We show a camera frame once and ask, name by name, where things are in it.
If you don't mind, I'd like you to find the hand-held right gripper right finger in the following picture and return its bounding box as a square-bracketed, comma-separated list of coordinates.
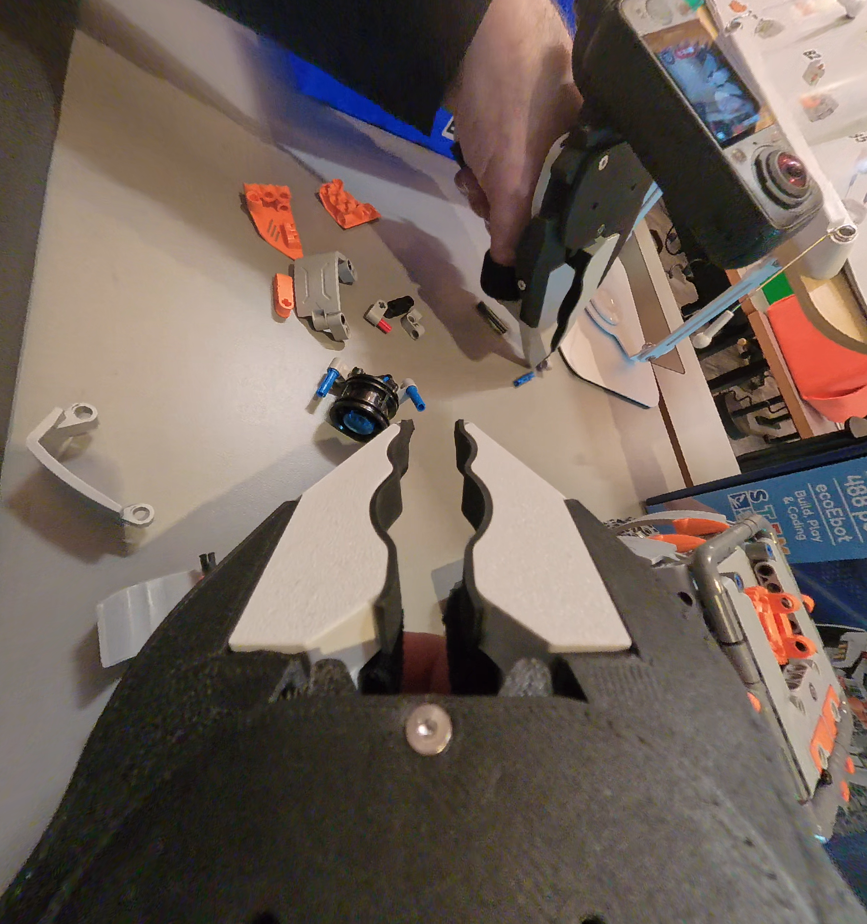
[453, 419, 634, 674]

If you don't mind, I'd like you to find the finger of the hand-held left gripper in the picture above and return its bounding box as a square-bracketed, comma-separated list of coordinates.
[546, 229, 623, 359]
[518, 250, 586, 369]

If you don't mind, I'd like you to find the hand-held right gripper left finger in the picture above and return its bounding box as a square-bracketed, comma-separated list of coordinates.
[229, 419, 417, 680]

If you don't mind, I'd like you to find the black toy wheel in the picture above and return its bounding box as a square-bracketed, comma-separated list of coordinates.
[327, 370, 402, 443]

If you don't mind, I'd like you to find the grey orange tracked toy robot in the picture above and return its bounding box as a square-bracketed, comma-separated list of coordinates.
[607, 512, 867, 841]

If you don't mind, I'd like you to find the person's left forearm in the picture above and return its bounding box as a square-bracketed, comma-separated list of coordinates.
[210, 0, 499, 119]

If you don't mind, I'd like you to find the person's left hand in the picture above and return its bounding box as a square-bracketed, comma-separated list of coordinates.
[445, 0, 587, 270]

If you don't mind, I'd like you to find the white book stand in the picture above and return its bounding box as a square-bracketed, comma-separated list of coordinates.
[555, 210, 860, 411]

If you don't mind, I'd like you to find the open instruction booklet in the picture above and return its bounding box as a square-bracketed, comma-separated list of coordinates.
[694, 0, 867, 362]

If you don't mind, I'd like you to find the orange toy part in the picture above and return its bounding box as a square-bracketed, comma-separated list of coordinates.
[240, 182, 306, 262]
[317, 180, 382, 231]

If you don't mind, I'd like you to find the blue plastic bin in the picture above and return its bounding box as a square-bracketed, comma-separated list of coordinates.
[289, 0, 582, 157]

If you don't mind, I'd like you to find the orange chair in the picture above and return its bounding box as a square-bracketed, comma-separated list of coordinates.
[763, 282, 867, 428]

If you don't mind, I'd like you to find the grey curved toy part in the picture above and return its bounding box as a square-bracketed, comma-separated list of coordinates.
[25, 400, 158, 529]

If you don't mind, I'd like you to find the blue robot kit box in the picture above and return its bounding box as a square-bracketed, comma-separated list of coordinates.
[642, 445, 867, 639]

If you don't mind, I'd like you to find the black foam pad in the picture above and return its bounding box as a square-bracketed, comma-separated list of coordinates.
[0, 0, 82, 643]

